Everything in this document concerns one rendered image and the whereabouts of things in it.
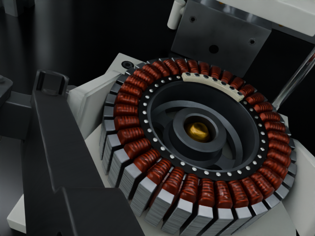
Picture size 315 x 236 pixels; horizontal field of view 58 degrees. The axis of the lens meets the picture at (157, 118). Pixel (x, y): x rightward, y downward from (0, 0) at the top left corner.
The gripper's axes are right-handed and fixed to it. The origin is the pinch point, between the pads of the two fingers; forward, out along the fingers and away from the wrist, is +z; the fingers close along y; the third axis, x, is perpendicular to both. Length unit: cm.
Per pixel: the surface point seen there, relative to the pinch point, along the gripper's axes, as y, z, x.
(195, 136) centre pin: -0.1, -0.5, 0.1
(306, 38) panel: 11.4, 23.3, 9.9
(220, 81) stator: 0.4, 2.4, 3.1
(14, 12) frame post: -17.6, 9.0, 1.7
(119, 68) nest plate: -6.7, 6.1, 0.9
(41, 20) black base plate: -15.6, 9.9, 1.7
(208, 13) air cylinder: -1.7, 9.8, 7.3
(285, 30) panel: 8.5, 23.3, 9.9
